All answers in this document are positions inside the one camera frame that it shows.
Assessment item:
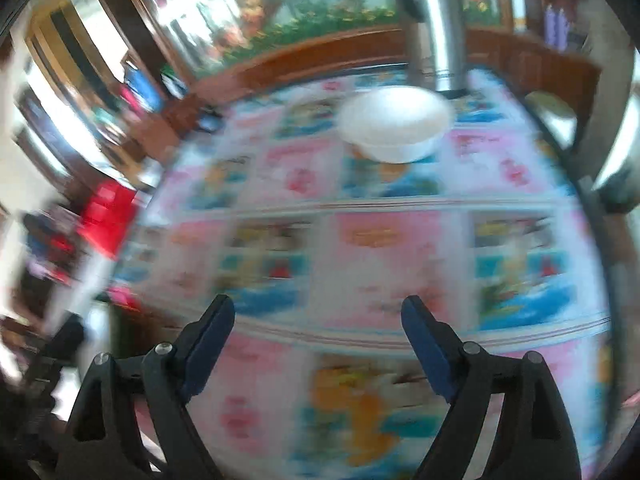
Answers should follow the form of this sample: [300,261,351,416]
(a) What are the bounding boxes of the purple bottles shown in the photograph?
[545,5,572,49]

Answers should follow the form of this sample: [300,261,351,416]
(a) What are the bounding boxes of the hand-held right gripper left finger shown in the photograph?
[54,294,237,480]

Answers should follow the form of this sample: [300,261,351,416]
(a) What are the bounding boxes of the white bowl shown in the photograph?
[337,85,456,165]

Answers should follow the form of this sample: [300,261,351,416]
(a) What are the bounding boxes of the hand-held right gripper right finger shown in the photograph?
[401,294,584,480]

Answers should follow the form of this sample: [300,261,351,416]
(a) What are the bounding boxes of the red paper bag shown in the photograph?
[79,180,145,262]

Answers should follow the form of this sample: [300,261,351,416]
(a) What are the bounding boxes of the steel thermos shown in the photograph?
[390,0,472,99]

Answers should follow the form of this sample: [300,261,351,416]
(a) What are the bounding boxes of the fruit printed tablecloth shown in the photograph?
[107,67,617,480]

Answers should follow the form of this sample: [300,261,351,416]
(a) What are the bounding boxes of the blue thermos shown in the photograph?
[124,66,167,112]

